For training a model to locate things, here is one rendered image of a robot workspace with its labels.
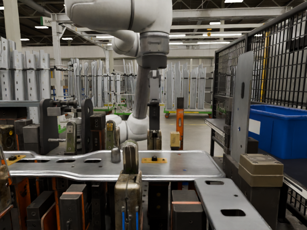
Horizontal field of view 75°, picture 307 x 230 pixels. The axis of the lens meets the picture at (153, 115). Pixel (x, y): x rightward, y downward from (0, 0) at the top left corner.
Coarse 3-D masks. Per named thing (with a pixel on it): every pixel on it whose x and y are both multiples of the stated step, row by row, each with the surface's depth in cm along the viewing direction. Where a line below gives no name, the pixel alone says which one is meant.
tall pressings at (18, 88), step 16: (0, 48) 471; (0, 64) 452; (16, 64) 453; (32, 64) 453; (48, 64) 457; (0, 80) 476; (16, 80) 455; (32, 80) 455; (48, 80) 458; (0, 96) 480; (16, 96) 458; (32, 96) 459; (48, 96) 460; (32, 112) 463
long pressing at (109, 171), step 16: (80, 160) 65; (144, 160) 65; (176, 160) 65; (192, 160) 65; (208, 160) 65; (16, 176) 56; (32, 176) 56; (48, 176) 56; (64, 176) 55; (80, 176) 55; (96, 176) 55; (112, 176) 55; (144, 176) 55; (160, 176) 55; (176, 176) 55; (192, 176) 55; (208, 176) 55; (224, 176) 55
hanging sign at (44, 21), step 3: (42, 3) 955; (42, 18) 962; (45, 18) 968; (48, 18) 975; (42, 21) 964; (45, 21) 970; (48, 21) 976; (69, 21) 1023; (72, 21) 1029; (42, 24) 965; (45, 24) 971; (48, 24) 978; (51, 24) 984; (72, 24) 1031
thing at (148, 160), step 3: (144, 159) 66; (147, 159) 65; (150, 159) 65; (153, 159) 64; (156, 159) 64; (159, 159) 65; (162, 159) 65; (165, 159) 65; (144, 162) 63; (147, 162) 63; (150, 162) 63; (153, 162) 63; (156, 162) 63; (159, 162) 63; (162, 162) 63; (165, 162) 63
